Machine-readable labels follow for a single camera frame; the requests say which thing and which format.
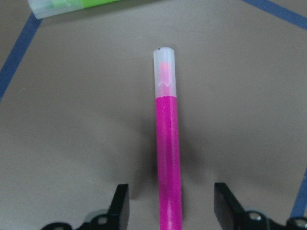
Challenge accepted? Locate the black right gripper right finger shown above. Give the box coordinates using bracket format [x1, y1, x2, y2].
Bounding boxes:
[214, 183, 307, 230]

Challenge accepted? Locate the green pen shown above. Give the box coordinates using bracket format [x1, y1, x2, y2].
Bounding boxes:
[28, 0, 116, 19]

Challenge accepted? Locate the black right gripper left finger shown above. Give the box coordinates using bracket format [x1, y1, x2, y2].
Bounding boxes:
[42, 184, 130, 230]

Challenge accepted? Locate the pink pen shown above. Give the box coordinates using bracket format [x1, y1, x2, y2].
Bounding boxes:
[153, 47, 183, 230]

